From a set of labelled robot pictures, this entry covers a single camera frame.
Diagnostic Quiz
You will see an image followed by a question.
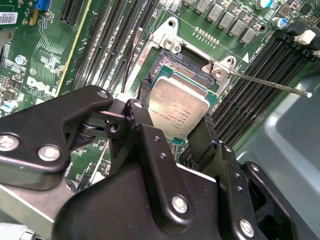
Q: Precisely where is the metal locking lever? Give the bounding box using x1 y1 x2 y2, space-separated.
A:
115 26 145 100
228 70 313 99

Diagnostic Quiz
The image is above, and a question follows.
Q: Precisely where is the silver CPU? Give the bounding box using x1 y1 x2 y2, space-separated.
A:
147 64 219 146

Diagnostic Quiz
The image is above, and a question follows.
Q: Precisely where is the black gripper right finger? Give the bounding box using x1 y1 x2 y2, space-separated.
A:
186 115 298 240

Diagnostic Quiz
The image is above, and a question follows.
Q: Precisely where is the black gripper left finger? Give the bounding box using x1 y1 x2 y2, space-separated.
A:
0 79 198 228

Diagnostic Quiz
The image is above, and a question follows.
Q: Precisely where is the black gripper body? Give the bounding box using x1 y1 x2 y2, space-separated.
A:
52 161 235 240

